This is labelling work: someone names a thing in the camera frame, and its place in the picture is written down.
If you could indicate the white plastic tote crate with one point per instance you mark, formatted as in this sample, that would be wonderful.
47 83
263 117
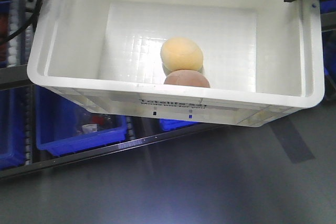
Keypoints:
236 62

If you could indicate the yellow plush burger toy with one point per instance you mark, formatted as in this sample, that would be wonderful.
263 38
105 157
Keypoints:
181 53

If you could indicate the clear bag of parts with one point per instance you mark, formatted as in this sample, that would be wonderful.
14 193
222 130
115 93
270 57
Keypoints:
87 122

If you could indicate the blue bin lower middle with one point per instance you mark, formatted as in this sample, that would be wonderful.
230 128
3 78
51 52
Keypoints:
63 127

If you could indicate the blue bin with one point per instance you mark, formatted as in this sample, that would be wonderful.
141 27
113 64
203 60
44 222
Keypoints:
168 125
63 127
12 109

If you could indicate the blue bin lower left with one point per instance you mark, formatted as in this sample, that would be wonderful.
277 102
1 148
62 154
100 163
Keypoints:
12 109

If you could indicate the blue bin lower right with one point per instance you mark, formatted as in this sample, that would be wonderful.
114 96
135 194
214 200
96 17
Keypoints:
168 125

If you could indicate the steel shelf front rail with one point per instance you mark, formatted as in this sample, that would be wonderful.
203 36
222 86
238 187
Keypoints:
106 150

